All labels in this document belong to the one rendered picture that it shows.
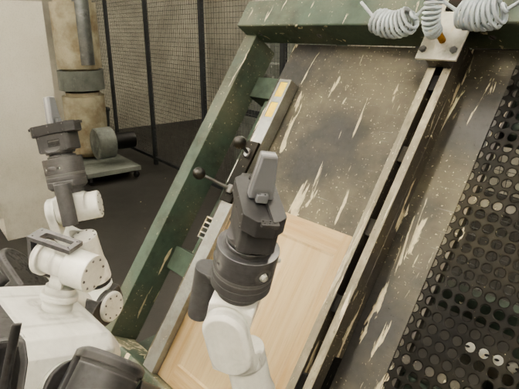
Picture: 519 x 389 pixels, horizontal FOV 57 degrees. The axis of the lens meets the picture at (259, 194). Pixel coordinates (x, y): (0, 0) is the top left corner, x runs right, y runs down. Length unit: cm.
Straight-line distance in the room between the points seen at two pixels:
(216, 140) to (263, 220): 107
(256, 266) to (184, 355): 82
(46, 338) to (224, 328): 28
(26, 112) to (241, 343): 414
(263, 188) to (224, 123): 105
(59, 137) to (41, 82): 354
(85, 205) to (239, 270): 60
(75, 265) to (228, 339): 30
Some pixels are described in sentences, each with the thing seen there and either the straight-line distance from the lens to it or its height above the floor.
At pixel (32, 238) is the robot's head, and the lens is 89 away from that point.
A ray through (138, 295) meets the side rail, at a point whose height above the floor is 100.
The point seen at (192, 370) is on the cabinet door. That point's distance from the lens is 138.
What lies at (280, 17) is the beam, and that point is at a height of 186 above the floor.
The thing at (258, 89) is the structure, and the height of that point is 163.
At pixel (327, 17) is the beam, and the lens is 147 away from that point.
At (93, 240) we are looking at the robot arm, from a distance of 121.
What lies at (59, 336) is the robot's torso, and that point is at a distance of 83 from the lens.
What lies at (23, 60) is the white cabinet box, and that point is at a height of 158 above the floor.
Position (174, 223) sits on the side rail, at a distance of 160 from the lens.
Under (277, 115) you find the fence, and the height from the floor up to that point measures 158.
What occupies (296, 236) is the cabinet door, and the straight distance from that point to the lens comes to 125.
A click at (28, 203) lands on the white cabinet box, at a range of 485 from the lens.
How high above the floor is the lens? 182
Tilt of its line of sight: 19 degrees down
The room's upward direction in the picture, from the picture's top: straight up
